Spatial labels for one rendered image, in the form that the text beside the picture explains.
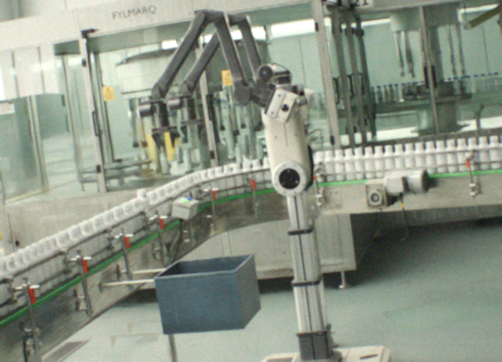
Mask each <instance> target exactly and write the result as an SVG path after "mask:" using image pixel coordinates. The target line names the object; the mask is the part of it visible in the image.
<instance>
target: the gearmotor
mask: <svg viewBox="0 0 502 362"><path fill-rule="evenodd" d="M429 188H430V176H429V173H428V171H426V170H425V169H407V170H398V171H388V172H387V173H386V174H385V177H384V178H383V179H373V180H370V181H367V182H366V183H365V195H366V201H367V207H368V209H376V210H377V212H378V211H381V210H382V209H383V208H388V207H389V206H391V205H394V200H393V196H400V197H401V204H402V208H403V213H404V217H405V220H406V225H407V235H406V237H404V238H402V239H400V241H402V240H405V239H406V238H407V237H408V236H409V225H408V222H407V218H406V213H405V210H404V204H403V195H414V194H425V193H428V191H429Z"/></svg>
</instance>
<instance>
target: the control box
mask: <svg viewBox="0 0 502 362"><path fill-rule="evenodd" d="M182 199H185V197H184V196H183V198H181V199H178V200H176V201H174V204H173V212H172V216H176V217H180V218H179V221H180V226H179V229H178V231H177V232H176V234H175V236H174V238H173V240H172V242H170V243H169V244H168V246H169V247H170V249H169V251H170V254H171V253H173V245H174V243H175V241H176V240H177V238H178V236H179V234H180V238H179V244H178V248H177V250H176V256H177V253H178V250H179V245H180V242H181V236H182V226H183V221H184V219H186V220H188V219H190V218H191V217H192V216H195V215H196V211H197V206H198V202H199V201H197V200H193V199H192V200H188V202H183V201H182ZM186 200H187V199H186ZM176 256H174V257H175V258H173V262H175V259H176ZM173 262H172V263H171V265H172V264H173Z"/></svg>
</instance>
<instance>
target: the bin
mask: <svg viewBox="0 0 502 362"><path fill-rule="evenodd" d="M254 257H255V254H248V255H233V256H224V257H215V258H200V259H192V260H178V261H176V262H175V263H173V264H172V265H170V266H169V267H167V269H165V268H164V269H148V270H140V271H133V272H132V273H139V272H142V273H148V272H161V273H160V274H158V275H156V276H155V277H154V278H153V279H151V280H142V281H126V282H117V283H110V284H105V283H103V281H100V282H99V286H100V291H101V293H102V292H103V291H104V287H103V286H111V285H119V284H136V283H144V282H153V281H154V282H155V289H156V291H157V297H158V306H159V312H160V318H161V320H158V321H152V320H149V321H139V322H127V328H128V333H129V335H122V334H119V335H110V339H111V348H113V346H114V344H115V341H116V339H117V337H131V336H140V335H151V334H191V333H200V332H211V331H231V330H241V329H245V328H246V326H247V325H248V324H249V322H250V320H251V319H253V317H254V316H255V315H256V314H257V313H258V312H259V311H260V309H261V302H260V297H259V291H258V280H257V275H256V268H255V258H254ZM141 322H146V323H151V322H161V324H162V328H163V332H157V333H148V334H130V333H131V330H132V328H133V325H134V324H135V323H141Z"/></svg>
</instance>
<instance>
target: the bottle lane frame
mask: <svg viewBox="0 0 502 362"><path fill-rule="evenodd" d="M204 213H205V208H204V206H202V207H199V208H198V209H197V211H196V215H195V216H192V217H191V218H190V220H191V225H192V230H193V231H194V234H193V238H194V239H195V241H196V242H195V243H194V246H191V244H190V242H185V241H184V240H183V239H182V236H181V242H180V245H179V250H178V253H177V256H176V250H177V248H178V244H179V238H180V234H179V236H178V238H177V240H176V241H175V243H174V245H173V253H172V256H173V258H175V257H174V256H176V259H175V262H176V261H178V260H181V259H182V258H183V257H184V256H186V255H188V254H190V252H192V251H193V250H194V249H195V248H197V247H198V246H201V245H202V244H203V243H204V242H206V241H207V240H208V235H205V236H204V233H203V227H202V215H203V214H204ZM179 226H180V221H179V220H177V221H175V222H174V223H172V224H170V225H168V226H167V227H164V229H161V234H162V239H163V245H164V248H166V249H167V251H169V249H170V247H169V246H168V244H169V243H170V242H172V240H173V238H174V236H175V234H176V232H177V231H178V229H179ZM183 234H184V236H185V240H190V235H189V234H188V233H183V232H182V235H183ZM152 242H154V244H155V249H160V243H159V237H158V231H157V233H155V234H153V235H151V236H149V237H147V238H146V239H144V240H141V241H140V242H139V243H135V244H134V245H133V246H131V247H130V249H127V252H128V262H129V267H130V269H132V270H133V271H140V270H148V269H164V268H165V269H166V266H164V265H163V263H162V262H161V261H160V260H156V259H154V253H153V252H155V253H156V258H157V259H162V256H161V253H160V252H159V251H155V250H154V249H153V248H152ZM175 262H173V263H175ZM117 263H120V270H122V271H123V270H126V263H125V258H124V252H121V253H120V254H118V255H116V256H113V257H112V258H111V259H109V260H107V261H105V262H104V263H101V264H100V265H98V266H97V267H95V268H93V269H90V270H89V271H88V272H87V273H85V278H86V281H87V287H88V293H89V295H90V296H91V297H92V300H91V306H92V309H93V311H94V313H93V317H91V318H88V317H87V314H86V313H85V311H84V310H80V309H78V306H77V301H78V300H79V301H80V307H81V309H82V308H87V307H86V302H84V299H79V298H77V297H75V291H74V289H75V288H77V290H78V291H77V293H78V296H79V297H84V288H83V287H82V282H81V276H80V277H78V278H76V279H75V280H73V281H71V282H69V283H68V284H66V285H64V286H62V287H61V288H58V289H57V290H56V291H54V292H52V293H50V294H48V295H47V296H45V297H43V298H41V299H40V300H38V301H36V303H34V304H33V309H34V318H35V322H36V328H38V329H39V330H40V334H39V335H40V342H41V343H42V344H43V347H42V349H41V350H40V351H41V357H42V356H44V355H45V354H47V353H48V352H50V351H51V350H53V349H54V348H55V347H56V346H58V345H60V344H61V343H62V342H63V341H65V340H66V339H68V338H69V337H71V336H72V335H73V334H75V333H76V332H77V331H79V330H81V329H82V328H84V327H85V326H87V325H88V324H90V323H91V322H92V321H93V320H95V319H97V318H98V317H99V316H101V315H102V314H103V313H105V312H106V311H108V310H109V309H111V308H112V307H113V306H114V305H116V304H118V303H119V302H121V301H122V300H124V299H126V298H127V297H128V296H130V295H131V294H132V293H134V292H135V291H137V290H138V288H140V287H142V286H143V285H144V284H146V283H148V282H144V283H136V284H134V285H133V289H130V288H129V286H128V285H127V284H119V285H111V286H103V287H104V291H103V292H102V293H101V291H100V286H99V282H100V281H103V283H105V284H110V283H117V282H119V279H118V274H117V272H118V267H117ZM160 273H161V272H148V273H142V272H139V273H133V274H132V278H133V280H134V281H142V280H151V279H153V278H154V277H155V276H156V275H158V274H160ZM22 320H24V322H25V330H31V323H30V316H29V312H28V307H26V308H24V309H22V310H21V311H19V312H17V313H15V314H14V315H12V316H10V317H8V318H7V319H5V320H3V321H1V322H0V362H26V357H25V344H24V340H23V334H26V336H27V342H28V341H30V340H32V339H33V337H32V336H31V332H26V333H25V332H24V331H22V327H21V322H20V321H22Z"/></svg>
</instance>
